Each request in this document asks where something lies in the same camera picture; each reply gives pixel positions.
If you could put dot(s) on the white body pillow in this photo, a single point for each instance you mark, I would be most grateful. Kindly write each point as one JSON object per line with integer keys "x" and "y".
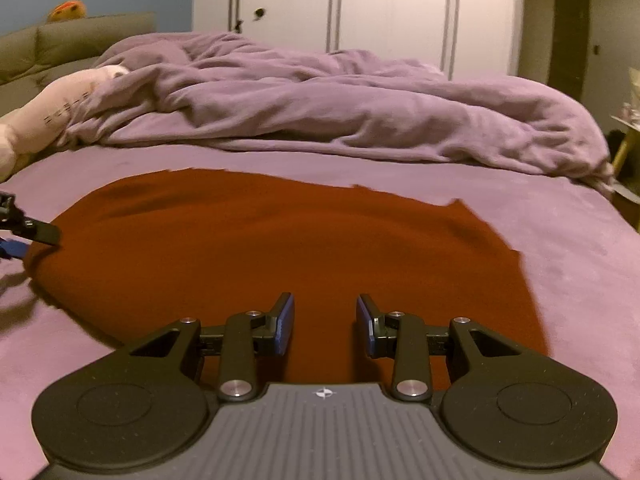
{"x": 45, "y": 110}

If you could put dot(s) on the purple duvet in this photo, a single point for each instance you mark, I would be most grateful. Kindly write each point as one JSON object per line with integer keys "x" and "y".
{"x": 350, "y": 105}

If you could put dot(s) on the green padded headboard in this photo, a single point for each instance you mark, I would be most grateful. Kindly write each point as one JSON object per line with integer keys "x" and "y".
{"x": 75, "y": 45}

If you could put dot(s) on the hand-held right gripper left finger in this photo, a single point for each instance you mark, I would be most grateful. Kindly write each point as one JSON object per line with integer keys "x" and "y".
{"x": 285, "y": 325}

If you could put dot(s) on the yellow side table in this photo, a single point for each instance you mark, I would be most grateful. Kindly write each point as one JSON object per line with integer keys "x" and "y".
{"x": 625, "y": 147}

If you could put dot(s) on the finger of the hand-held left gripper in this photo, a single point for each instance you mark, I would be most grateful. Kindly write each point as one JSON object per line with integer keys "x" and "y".
{"x": 42, "y": 232}
{"x": 11, "y": 249}

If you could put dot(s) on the orange plush toy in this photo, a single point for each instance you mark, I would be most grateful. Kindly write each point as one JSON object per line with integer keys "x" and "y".
{"x": 67, "y": 10}

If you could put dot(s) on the white wardrobe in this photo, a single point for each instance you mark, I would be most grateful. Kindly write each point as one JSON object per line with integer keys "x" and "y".
{"x": 390, "y": 10}

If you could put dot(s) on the dark doorway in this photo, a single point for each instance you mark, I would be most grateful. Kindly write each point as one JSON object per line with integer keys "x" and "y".
{"x": 570, "y": 35}

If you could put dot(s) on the brown button cardigan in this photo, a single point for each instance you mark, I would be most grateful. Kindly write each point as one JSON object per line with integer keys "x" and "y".
{"x": 250, "y": 240}

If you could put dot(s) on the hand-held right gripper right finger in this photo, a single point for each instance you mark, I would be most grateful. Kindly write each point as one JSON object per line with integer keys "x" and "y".
{"x": 364, "y": 325}

